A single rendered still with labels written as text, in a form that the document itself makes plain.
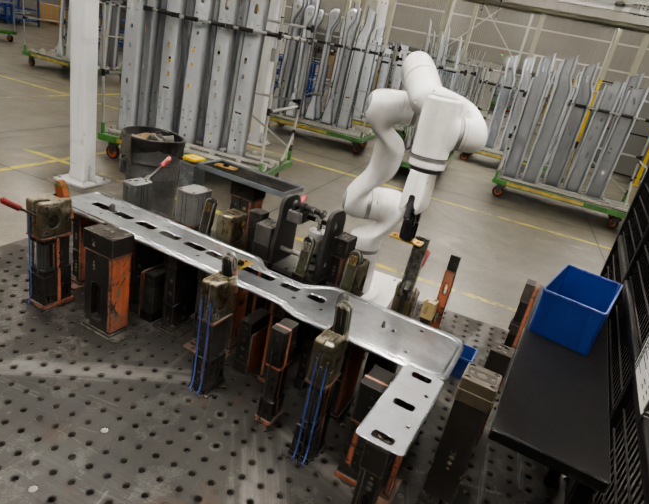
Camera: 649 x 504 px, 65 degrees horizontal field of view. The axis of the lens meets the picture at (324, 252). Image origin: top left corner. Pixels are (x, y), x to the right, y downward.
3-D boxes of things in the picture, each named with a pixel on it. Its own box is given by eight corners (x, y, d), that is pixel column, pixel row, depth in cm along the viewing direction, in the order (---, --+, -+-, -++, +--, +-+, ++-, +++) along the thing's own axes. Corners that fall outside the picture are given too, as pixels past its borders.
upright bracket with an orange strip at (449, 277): (403, 403, 155) (450, 254, 136) (405, 401, 156) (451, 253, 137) (412, 407, 154) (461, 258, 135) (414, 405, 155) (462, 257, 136)
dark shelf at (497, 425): (485, 438, 101) (490, 427, 100) (536, 291, 177) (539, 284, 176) (605, 496, 93) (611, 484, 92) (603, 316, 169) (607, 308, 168)
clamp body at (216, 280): (179, 387, 142) (190, 277, 129) (207, 367, 153) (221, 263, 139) (205, 402, 139) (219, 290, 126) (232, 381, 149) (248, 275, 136)
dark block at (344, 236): (309, 351, 171) (334, 235, 155) (319, 342, 176) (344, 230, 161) (322, 357, 169) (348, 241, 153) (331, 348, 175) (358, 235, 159)
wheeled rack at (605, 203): (486, 195, 763) (526, 72, 696) (494, 184, 850) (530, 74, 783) (624, 234, 703) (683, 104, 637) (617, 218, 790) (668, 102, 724)
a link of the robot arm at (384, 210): (346, 238, 197) (358, 179, 187) (393, 244, 199) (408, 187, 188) (348, 252, 186) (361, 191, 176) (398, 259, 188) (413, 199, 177)
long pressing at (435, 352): (43, 203, 168) (43, 199, 167) (100, 192, 187) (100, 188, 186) (443, 386, 117) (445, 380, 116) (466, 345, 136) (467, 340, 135)
